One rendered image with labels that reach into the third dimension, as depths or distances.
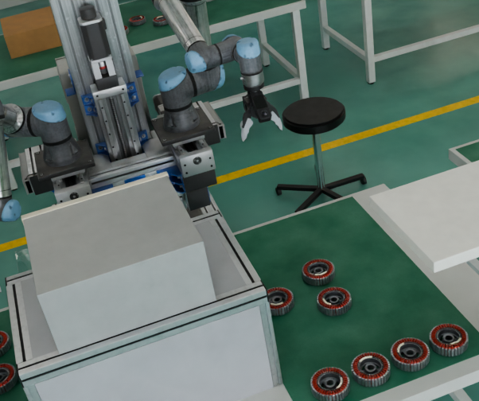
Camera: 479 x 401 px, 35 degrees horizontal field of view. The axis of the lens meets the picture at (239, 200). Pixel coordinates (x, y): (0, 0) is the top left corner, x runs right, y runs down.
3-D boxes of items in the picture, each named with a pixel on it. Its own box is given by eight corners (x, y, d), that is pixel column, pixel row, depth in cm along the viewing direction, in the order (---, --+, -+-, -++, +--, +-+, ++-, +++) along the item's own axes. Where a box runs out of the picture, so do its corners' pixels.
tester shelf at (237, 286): (9, 289, 230) (4, 277, 228) (220, 220, 244) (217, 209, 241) (22, 388, 195) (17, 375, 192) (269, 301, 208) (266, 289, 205)
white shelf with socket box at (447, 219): (376, 313, 244) (368, 196, 219) (477, 277, 251) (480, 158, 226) (435, 388, 215) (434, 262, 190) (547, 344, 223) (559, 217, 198)
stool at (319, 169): (269, 186, 456) (256, 103, 425) (344, 162, 465) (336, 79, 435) (305, 233, 411) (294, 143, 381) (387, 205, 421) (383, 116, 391)
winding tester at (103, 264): (41, 270, 228) (20, 215, 217) (180, 226, 236) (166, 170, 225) (58, 355, 196) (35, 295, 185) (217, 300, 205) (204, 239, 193)
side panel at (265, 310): (243, 328, 248) (227, 251, 230) (251, 325, 248) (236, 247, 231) (274, 387, 225) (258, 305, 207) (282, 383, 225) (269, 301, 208)
